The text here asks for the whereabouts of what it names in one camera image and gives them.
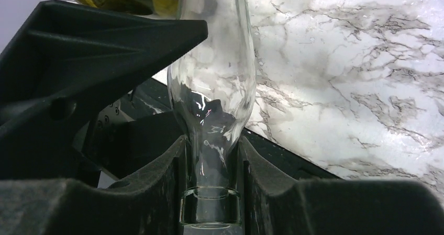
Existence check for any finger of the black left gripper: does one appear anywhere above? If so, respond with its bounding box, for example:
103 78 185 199
1 0 208 180

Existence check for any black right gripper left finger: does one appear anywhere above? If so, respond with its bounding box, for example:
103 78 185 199
1 137 184 234

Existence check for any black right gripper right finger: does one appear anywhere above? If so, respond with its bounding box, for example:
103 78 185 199
238 138 443 234

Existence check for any clear bottle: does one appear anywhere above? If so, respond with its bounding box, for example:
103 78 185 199
168 0 256 230

